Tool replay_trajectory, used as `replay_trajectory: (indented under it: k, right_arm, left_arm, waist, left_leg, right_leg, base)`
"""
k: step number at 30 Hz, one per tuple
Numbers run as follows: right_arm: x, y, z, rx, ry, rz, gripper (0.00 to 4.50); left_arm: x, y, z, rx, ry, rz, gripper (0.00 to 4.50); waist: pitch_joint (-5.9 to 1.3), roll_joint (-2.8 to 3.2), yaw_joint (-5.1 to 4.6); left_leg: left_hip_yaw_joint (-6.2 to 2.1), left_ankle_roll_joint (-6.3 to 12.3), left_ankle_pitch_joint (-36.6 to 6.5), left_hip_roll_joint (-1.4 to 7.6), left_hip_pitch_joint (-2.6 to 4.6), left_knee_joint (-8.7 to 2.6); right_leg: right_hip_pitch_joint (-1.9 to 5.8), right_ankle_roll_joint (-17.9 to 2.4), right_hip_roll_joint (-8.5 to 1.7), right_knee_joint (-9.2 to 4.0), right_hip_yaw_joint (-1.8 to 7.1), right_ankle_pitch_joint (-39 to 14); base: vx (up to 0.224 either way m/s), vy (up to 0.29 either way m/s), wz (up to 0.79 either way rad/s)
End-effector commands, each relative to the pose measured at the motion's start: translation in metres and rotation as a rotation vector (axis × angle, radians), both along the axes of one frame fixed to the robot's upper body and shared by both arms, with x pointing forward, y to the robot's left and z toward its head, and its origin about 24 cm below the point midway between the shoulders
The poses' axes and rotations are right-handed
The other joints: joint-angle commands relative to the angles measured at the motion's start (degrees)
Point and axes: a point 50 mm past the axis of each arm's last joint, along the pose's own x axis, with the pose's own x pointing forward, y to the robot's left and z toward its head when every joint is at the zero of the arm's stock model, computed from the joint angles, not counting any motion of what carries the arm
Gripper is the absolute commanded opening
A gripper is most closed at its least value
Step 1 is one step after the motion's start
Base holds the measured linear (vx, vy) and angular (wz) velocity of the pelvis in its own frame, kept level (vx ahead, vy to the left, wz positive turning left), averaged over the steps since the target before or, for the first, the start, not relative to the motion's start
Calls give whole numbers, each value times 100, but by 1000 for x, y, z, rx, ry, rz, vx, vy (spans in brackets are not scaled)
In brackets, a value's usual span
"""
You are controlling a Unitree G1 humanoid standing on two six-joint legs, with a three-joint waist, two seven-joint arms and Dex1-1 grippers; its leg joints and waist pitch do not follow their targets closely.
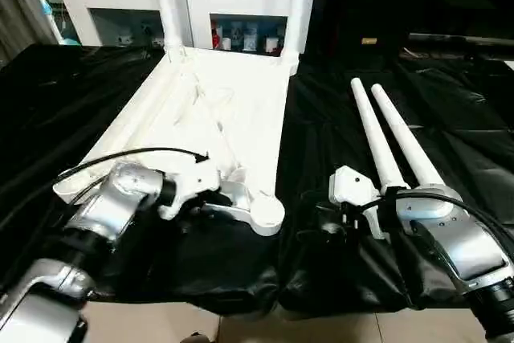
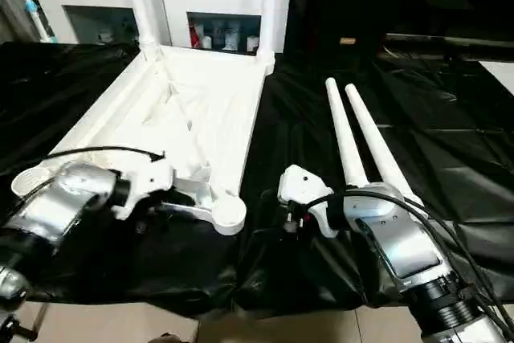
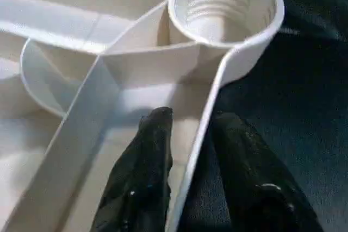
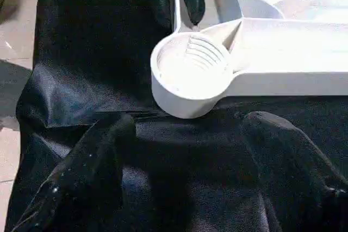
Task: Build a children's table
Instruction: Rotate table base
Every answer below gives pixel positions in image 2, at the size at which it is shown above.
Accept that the black metal rail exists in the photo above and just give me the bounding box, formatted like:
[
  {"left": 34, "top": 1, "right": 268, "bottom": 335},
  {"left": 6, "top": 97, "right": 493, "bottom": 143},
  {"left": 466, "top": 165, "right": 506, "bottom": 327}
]
[{"left": 385, "top": 32, "right": 514, "bottom": 48}]

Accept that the white plastic table leg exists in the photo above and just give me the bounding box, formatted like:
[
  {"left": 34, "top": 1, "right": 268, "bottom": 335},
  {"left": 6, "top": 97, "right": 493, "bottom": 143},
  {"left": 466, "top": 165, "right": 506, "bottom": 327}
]
[
  {"left": 324, "top": 77, "right": 370, "bottom": 191},
  {"left": 120, "top": 0, "right": 161, "bottom": 59},
  {"left": 255, "top": 0, "right": 282, "bottom": 67},
  {"left": 345, "top": 83, "right": 422, "bottom": 203}
]

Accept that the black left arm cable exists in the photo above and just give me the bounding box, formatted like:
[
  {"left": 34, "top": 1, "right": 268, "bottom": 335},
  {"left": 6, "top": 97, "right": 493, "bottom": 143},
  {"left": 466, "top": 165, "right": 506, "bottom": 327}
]
[{"left": 40, "top": 145, "right": 167, "bottom": 169}]

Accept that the teal white mop handle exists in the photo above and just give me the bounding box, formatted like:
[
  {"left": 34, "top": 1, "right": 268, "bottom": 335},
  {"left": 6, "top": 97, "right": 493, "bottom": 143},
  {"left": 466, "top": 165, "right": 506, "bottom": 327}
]
[{"left": 12, "top": 0, "right": 55, "bottom": 43}]

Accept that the grey curtain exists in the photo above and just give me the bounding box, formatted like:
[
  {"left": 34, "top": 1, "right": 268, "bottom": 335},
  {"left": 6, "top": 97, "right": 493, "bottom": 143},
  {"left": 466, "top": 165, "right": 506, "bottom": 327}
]
[{"left": 0, "top": 0, "right": 27, "bottom": 45}]

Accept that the black plastic mat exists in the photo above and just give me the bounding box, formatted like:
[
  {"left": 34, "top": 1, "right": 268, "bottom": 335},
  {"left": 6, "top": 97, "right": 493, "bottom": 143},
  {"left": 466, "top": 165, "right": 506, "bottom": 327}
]
[{"left": 0, "top": 38, "right": 514, "bottom": 316}]

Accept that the white flat board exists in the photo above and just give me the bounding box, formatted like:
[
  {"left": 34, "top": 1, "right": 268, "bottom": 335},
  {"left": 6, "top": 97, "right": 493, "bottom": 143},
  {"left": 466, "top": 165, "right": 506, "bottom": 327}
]
[{"left": 480, "top": 60, "right": 514, "bottom": 95}]

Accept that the white plastic table top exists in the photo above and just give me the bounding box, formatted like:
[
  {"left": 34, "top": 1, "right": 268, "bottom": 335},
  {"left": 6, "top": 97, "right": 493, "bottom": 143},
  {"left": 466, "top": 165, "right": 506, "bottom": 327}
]
[{"left": 10, "top": 42, "right": 275, "bottom": 237}]

